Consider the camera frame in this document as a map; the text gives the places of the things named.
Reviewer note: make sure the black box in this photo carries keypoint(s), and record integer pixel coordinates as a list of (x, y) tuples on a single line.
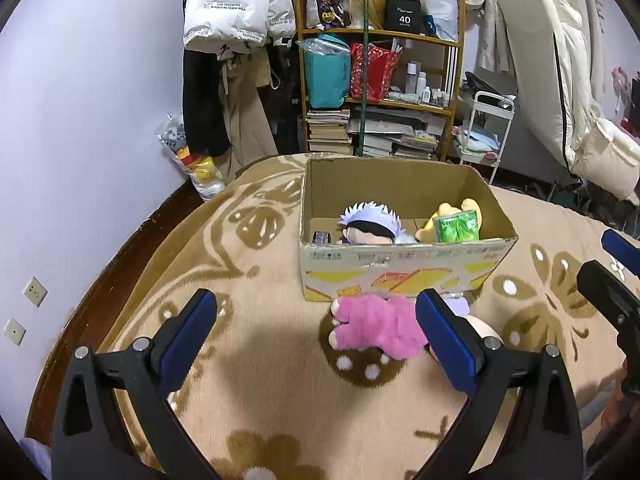
[(402, 17)]

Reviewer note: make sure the small lilac plush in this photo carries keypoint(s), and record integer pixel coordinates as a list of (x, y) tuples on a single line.
[(457, 306)]

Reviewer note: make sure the beige trousers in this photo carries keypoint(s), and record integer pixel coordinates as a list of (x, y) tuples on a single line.
[(245, 110)]

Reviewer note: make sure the wall outlet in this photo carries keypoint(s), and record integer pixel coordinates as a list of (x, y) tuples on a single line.
[(14, 331), (35, 291)]

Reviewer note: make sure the light blue cloth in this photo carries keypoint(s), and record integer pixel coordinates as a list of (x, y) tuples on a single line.
[(477, 137)]

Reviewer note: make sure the person's right forearm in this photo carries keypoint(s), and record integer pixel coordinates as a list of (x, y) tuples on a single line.
[(615, 435)]

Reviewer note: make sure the beige floral blanket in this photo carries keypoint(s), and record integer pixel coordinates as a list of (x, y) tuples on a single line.
[(280, 400)]

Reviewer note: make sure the pile of books and magazines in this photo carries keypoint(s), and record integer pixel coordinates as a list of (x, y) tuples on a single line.
[(395, 145)]

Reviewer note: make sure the white puffer jacket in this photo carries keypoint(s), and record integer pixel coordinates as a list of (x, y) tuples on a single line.
[(225, 10)]

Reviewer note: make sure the group of white cosmetic bottles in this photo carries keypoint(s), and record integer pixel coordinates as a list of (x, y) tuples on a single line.
[(421, 85)]

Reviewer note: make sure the white-haired plush doll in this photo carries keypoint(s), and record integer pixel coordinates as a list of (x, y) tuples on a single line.
[(367, 232)]

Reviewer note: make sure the teal bag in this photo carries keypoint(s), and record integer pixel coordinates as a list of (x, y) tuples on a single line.
[(325, 80)]

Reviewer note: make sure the cream recliner chair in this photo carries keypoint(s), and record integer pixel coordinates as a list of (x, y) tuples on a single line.
[(540, 60)]

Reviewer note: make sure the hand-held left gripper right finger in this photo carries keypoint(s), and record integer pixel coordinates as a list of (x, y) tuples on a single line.
[(447, 345)]

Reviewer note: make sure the red patterned bag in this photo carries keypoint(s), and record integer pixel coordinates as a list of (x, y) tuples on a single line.
[(380, 72)]

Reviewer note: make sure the blonde wig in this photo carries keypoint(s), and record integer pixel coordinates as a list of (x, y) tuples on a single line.
[(355, 5)]

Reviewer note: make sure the white trolley cart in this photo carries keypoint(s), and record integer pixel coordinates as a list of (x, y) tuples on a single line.
[(492, 95)]

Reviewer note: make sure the plastic bag of toys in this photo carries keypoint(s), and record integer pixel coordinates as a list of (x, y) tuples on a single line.
[(192, 160)]

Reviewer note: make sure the black packet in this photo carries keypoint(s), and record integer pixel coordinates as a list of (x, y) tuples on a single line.
[(322, 237)]

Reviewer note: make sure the wooden shelf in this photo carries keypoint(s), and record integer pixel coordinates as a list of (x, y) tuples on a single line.
[(400, 36)]

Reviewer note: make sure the green pole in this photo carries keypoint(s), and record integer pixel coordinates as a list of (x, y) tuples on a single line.
[(365, 85)]

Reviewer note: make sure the pink fluffy plush toy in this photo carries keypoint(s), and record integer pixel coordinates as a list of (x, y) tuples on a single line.
[(375, 325)]

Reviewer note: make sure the cardboard box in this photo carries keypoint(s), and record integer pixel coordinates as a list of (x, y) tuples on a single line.
[(400, 265)]

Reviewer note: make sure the black coat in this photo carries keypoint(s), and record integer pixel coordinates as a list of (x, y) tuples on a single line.
[(200, 105)]

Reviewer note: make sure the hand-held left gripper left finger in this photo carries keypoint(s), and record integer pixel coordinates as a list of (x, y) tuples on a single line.
[(187, 340)]

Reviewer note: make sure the green tissue pack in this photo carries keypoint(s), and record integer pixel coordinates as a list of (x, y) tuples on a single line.
[(457, 227)]

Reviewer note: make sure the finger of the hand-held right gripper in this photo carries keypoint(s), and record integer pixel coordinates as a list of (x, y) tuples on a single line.
[(607, 285), (622, 252)]

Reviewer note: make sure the clear plastic bag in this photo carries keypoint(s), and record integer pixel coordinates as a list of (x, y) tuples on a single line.
[(440, 5)]

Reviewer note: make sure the black garment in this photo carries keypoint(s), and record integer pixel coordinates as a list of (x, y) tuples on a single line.
[(287, 100)]

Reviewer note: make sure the stack of old books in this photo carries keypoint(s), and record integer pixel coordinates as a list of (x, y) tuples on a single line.
[(327, 132)]

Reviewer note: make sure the clear zip bag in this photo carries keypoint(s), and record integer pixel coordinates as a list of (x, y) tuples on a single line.
[(325, 46)]

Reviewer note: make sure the yellow plush toy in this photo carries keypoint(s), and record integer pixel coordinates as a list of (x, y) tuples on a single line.
[(450, 209)]

